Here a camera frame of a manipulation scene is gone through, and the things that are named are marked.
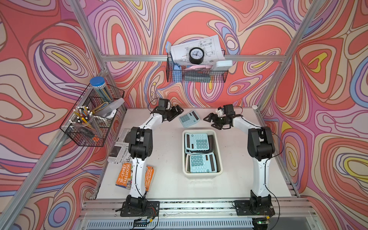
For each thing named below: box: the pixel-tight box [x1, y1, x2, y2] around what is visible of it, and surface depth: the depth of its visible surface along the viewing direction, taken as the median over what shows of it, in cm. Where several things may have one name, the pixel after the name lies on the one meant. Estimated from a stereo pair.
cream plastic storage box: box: [182, 128, 224, 177], surface depth 84 cm
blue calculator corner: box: [184, 133, 210, 151], surface depth 87 cm
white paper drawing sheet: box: [171, 34, 226, 66], surface depth 84 cm
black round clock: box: [188, 46, 205, 65], surface depth 80 cm
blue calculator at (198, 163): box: [185, 153, 218, 173], surface depth 80 cm
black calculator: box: [205, 134, 214, 153], surface depth 86 cm
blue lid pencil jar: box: [89, 76, 114, 104], surface depth 74 cm
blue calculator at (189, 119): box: [179, 110, 201, 128], surface depth 113 cm
